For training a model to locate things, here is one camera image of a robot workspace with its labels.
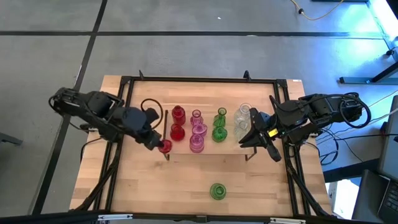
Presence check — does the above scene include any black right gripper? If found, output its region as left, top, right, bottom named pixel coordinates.
left=238, top=108, right=276, bottom=149

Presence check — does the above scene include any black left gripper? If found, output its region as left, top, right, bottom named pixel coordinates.
left=134, top=123, right=164, bottom=152

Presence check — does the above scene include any red ribbed cylinder glass vase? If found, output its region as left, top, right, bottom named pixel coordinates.
left=158, top=139, right=174, bottom=154

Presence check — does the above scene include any small clear glass vase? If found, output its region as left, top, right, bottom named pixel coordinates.
left=233, top=120, right=252, bottom=142

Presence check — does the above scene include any red wide-mouthed glass vase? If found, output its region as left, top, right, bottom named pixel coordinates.
left=170, top=123, right=186, bottom=142

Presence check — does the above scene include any round green glass vase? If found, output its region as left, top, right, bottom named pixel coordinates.
left=211, top=126, right=228, bottom=143

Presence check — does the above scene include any red long-necked glass vase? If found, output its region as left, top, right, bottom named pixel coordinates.
left=171, top=105, right=187, bottom=126

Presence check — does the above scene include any slim green glass vase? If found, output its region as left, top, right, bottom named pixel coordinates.
left=213, top=107, right=228, bottom=128

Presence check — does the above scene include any large pink ribbed glass vase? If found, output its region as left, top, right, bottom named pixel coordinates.
left=189, top=134, right=205, bottom=154

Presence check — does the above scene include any small pink ribbed glass vase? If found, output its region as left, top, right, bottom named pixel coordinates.
left=192, top=123, right=208, bottom=138

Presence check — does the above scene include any pink diamond-cut glass vase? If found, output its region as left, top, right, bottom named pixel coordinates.
left=190, top=109, right=205, bottom=127

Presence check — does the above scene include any wooden shelf with black legs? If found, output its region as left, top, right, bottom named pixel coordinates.
left=161, top=108, right=258, bottom=162

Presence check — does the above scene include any large clear glass vase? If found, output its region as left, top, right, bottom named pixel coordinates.
left=233, top=102, right=253, bottom=123

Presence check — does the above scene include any large green patterned glass vase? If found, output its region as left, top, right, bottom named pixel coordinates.
left=209, top=182, right=227, bottom=201

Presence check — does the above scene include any black desk foot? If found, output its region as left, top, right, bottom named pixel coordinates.
left=323, top=158, right=389, bottom=183
left=339, top=60, right=398, bottom=85

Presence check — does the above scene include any dark computer monitor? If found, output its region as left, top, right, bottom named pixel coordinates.
left=377, top=95, right=398, bottom=183

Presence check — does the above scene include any grey metal foot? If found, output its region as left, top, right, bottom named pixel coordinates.
left=0, top=132, right=23, bottom=146

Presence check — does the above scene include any dark laptop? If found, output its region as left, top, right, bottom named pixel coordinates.
left=377, top=180, right=398, bottom=224

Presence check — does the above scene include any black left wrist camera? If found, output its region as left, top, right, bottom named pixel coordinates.
left=144, top=107, right=160, bottom=125

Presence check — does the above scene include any black aluminium table frame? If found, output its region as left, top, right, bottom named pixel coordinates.
left=70, top=70, right=333, bottom=218

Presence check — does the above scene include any silver bracket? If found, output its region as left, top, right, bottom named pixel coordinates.
left=269, top=217, right=307, bottom=224
left=98, top=213, right=134, bottom=222

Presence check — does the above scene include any black floor cable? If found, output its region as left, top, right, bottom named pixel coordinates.
left=318, top=132, right=398, bottom=166

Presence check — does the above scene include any beige floor cable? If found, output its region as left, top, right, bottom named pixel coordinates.
left=290, top=0, right=345, bottom=21

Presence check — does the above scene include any white floor cable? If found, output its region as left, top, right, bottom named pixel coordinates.
left=369, top=90, right=398, bottom=108

